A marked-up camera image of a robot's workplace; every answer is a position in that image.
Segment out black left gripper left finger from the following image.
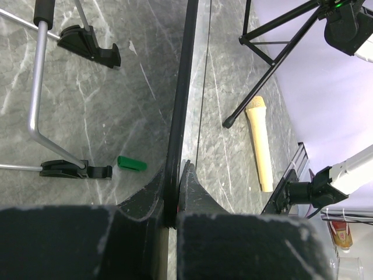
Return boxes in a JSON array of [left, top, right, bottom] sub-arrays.
[[1, 170, 168, 279]]

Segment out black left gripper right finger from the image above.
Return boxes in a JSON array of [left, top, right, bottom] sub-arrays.
[[177, 163, 334, 279]]

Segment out green marker cap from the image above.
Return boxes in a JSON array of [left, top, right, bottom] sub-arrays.
[[117, 156, 147, 172]]

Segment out white whiteboard with black frame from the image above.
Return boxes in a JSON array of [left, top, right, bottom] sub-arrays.
[[163, 1, 212, 228]]

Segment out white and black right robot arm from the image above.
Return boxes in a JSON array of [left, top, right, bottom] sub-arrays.
[[282, 1, 372, 209]]

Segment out orange labelled bottle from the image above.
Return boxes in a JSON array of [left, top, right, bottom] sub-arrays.
[[328, 220, 353, 253]]

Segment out clear plastic cup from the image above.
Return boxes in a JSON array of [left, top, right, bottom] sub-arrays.
[[332, 257, 364, 280]]

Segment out beige microphone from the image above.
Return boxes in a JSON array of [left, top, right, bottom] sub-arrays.
[[245, 96, 273, 193]]

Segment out black perforated music stand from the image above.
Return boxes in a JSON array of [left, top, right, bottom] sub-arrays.
[[222, 0, 333, 129]]

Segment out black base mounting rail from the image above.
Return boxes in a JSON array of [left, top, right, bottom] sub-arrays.
[[261, 142, 311, 216]]

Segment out silver wire whiteboard easel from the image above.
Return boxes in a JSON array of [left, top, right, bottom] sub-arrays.
[[0, 0, 121, 180]]

